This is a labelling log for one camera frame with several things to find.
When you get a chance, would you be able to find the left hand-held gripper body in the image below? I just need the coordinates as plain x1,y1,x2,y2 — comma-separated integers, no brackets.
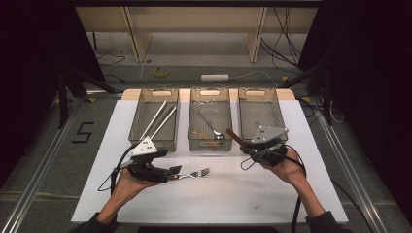
126,136,173,184

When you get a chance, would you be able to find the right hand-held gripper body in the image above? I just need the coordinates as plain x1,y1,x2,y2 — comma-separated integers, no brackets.
248,125,290,168

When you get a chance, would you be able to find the wooden handled fork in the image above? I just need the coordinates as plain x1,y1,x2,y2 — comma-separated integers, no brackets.
170,167,211,182

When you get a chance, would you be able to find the wooden handled knife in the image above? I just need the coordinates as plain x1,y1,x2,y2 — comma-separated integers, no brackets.
224,127,254,150

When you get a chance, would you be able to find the metal spoon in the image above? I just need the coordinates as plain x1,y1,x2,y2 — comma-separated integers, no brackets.
197,109,225,141

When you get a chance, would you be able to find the mesh bin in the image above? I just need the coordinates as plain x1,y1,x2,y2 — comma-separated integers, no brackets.
128,88,180,152
188,87,234,152

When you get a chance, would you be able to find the clear grey plastic bin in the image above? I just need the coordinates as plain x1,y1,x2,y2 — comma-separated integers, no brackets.
237,87,289,152

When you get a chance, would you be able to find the person's left hand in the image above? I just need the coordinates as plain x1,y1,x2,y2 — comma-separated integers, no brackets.
111,167,160,210

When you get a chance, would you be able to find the person's right hand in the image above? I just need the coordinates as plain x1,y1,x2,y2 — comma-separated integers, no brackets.
259,148,308,189

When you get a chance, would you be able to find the black metal stand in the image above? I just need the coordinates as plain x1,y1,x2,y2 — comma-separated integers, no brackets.
277,61,334,127
56,62,119,130

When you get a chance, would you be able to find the white power strip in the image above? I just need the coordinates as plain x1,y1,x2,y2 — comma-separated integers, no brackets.
200,74,230,83

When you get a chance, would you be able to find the yellow tape roll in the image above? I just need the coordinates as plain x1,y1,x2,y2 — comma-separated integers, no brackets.
154,66,171,79

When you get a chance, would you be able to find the black curtain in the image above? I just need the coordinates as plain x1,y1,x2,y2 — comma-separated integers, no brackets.
297,0,412,215
0,0,105,188

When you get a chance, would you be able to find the beige wooden shelf unit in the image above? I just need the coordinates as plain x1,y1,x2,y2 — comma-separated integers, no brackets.
75,6,319,64

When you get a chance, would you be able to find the thin black cable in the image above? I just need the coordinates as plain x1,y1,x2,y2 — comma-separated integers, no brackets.
239,155,260,172

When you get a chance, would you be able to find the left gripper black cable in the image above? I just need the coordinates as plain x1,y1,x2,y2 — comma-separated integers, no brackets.
96,143,141,196

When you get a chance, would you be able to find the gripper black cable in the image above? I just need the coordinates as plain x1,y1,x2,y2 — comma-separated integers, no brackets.
285,144,309,233
96,143,141,196

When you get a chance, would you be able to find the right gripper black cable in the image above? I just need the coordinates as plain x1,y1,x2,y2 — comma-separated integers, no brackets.
285,144,309,233

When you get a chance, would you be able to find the white cable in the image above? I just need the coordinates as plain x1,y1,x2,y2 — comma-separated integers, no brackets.
139,61,280,89

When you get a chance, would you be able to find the aluminium floor rail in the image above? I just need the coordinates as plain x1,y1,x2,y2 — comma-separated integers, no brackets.
310,106,390,233
0,96,86,233

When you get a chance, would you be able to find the black floor cable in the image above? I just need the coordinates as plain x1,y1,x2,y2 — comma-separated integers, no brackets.
95,52,127,83

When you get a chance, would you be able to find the black cable bundle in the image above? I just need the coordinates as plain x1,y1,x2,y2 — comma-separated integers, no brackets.
260,6,303,70

